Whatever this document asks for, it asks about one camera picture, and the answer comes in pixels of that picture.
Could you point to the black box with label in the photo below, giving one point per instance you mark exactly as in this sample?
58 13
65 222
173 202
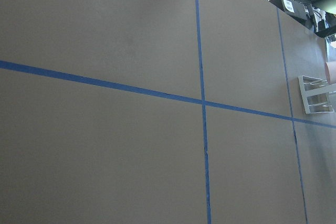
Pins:
292 8

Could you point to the pink plastic cup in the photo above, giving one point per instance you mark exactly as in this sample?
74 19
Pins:
330 71

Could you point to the black computer monitor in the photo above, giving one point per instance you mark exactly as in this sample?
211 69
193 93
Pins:
326 24

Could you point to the white wire cup rack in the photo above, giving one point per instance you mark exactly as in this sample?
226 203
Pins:
315 93

